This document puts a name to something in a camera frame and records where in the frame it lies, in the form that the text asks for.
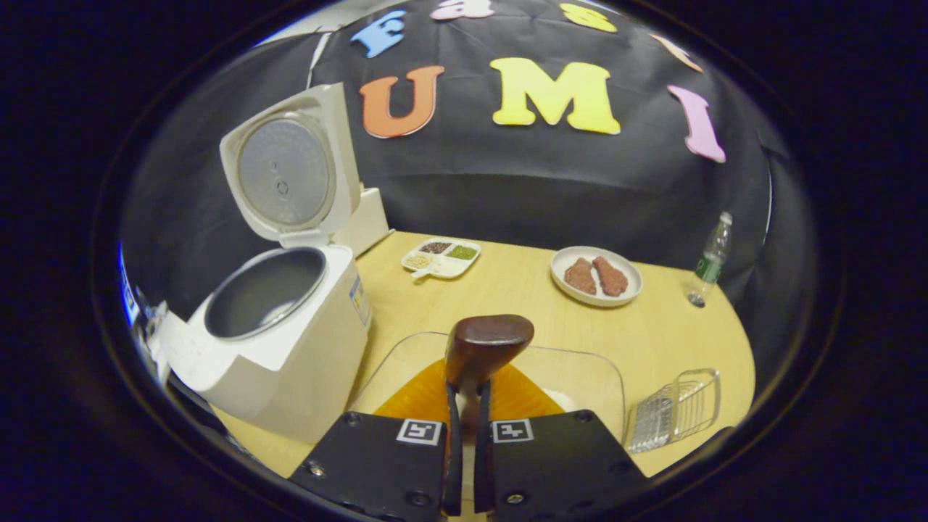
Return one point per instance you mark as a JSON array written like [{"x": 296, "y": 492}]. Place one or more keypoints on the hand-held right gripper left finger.
[{"x": 377, "y": 464}]

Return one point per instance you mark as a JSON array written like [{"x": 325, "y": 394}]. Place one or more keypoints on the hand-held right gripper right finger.
[{"x": 558, "y": 464}]

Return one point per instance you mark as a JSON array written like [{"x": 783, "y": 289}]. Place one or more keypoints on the clear container of rice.
[{"x": 580, "y": 377}]

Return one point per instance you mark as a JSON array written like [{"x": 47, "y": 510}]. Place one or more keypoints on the white rice cooker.
[{"x": 290, "y": 377}]

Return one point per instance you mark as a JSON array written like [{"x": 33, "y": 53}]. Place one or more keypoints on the brown wooden spoon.
[{"x": 486, "y": 341}]

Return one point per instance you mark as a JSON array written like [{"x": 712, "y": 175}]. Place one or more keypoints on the white round plate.
[{"x": 598, "y": 299}]

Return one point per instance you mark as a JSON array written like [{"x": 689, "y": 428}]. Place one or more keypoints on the brown meat piece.
[
  {"x": 580, "y": 277},
  {"x": 610, "y": 277}
]

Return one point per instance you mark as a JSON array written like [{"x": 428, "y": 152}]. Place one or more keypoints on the white divided grain dish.
[{"x": 453, "y": 264}]

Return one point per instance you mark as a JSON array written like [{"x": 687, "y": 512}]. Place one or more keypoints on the small round grey cap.
[{"x": 697, "y": 299}]

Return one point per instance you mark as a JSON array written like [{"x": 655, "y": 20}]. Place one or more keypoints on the white toaster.
[{"x": 370, "y": 221}]

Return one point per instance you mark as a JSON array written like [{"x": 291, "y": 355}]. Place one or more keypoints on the green label water bottle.
[{"x": 712, "y": 261}]

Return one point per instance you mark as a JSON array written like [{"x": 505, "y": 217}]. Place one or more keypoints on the white side desk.
[{"x": 154, "y": 341}]

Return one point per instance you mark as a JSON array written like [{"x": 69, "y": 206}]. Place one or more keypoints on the black backdrop cloth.
[{"x": 544, "y": 188}]

